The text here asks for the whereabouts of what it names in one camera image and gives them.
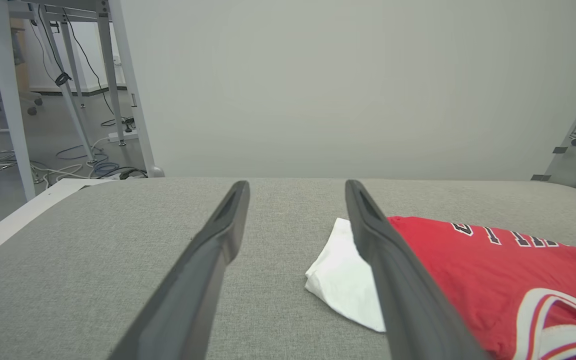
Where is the black floor cable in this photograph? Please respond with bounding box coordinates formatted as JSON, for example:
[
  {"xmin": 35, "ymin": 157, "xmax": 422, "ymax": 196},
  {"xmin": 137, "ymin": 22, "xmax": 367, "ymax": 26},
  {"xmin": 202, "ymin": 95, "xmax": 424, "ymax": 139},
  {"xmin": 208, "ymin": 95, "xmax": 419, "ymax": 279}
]
[{"xmin": 97, "ymin": 166, "xmax": 148, "ymax": 180}]

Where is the white flat board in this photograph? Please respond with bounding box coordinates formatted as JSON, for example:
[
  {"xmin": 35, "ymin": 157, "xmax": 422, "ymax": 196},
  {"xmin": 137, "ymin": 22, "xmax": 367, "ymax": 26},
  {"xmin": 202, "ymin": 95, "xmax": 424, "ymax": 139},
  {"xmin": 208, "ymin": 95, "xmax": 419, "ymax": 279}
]
[{"xmin": 0, "ymin": 178, "xmax": 114, "ymax": 259}]

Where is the white metal table frame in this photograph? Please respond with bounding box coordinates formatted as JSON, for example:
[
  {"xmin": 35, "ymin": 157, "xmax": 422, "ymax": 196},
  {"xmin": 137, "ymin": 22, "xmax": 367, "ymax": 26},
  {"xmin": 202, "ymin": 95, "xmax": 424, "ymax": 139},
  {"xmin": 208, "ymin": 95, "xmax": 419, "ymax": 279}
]
[{"xmin": 8, "ymin": 0, "xmax": 128, "ymax": 165}]

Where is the red and white jersey shirt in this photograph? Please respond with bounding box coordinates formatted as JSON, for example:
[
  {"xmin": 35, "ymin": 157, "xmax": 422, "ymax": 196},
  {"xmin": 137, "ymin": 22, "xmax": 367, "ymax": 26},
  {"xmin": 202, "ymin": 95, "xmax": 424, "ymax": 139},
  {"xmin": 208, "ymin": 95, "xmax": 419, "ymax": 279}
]
[{"xmin": 304, "ymin": 216, "xmax": 576, "ymax": 360}]

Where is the black hanging cable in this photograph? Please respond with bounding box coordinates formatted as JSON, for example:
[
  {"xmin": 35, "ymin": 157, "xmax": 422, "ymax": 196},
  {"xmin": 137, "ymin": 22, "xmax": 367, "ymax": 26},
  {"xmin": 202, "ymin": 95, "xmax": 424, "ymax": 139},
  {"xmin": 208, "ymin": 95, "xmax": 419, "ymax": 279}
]
[{"xmin": 35, "ymin": 5, "xmax": 74, "ymax": 88}]

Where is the white metal frame post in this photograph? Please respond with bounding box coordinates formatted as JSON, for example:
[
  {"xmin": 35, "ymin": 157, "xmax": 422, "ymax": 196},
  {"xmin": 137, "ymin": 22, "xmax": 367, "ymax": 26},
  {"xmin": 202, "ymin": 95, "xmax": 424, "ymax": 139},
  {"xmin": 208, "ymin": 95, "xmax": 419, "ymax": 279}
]
[{"xmin": 0, "ymin": 0, "xmax": 36, "ymax": 202}]

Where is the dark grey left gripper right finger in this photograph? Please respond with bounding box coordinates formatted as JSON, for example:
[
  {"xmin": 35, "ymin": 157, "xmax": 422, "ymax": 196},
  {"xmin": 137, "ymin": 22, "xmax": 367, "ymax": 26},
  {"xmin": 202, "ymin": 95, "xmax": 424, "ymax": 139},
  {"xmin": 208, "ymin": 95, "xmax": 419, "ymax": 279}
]
[{"xmin": 345, "ymin": 179, "xmax": 491, "ymax": 360}]

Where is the blue floor cable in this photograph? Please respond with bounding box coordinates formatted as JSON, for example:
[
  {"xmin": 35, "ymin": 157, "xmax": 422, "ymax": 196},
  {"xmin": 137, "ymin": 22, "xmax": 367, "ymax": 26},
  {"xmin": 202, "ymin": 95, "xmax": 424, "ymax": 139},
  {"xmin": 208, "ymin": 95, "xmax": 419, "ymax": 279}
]
[{"xmin": 57, "ymin": 145, "xmax": 120, "ymax": 177}]

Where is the white backdrop panel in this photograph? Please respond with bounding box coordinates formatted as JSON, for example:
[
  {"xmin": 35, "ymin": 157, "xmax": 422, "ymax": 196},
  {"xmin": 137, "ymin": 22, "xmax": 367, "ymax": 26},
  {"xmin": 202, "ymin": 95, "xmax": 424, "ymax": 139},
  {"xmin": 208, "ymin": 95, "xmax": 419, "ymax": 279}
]
[{"xmin": 108, "ymin": 0, "xmax": 576, "ymax": 182}]

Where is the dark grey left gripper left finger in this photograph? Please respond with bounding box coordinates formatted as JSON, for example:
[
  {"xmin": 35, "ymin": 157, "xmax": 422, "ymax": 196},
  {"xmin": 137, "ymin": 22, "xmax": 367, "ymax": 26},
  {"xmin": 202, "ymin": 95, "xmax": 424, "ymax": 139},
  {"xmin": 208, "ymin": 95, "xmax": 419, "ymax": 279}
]
[{"xmin": 108, "ymin": 180, "xmax": 251, "ymax": 360}]

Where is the white floor cable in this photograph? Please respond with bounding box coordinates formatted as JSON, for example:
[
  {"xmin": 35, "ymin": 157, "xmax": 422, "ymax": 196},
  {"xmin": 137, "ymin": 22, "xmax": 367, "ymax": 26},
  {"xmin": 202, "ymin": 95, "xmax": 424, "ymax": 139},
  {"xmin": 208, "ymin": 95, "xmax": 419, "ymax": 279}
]
[{"xmin": 30, "ymin": 137, "xmax": 111, "ymax": 188}]

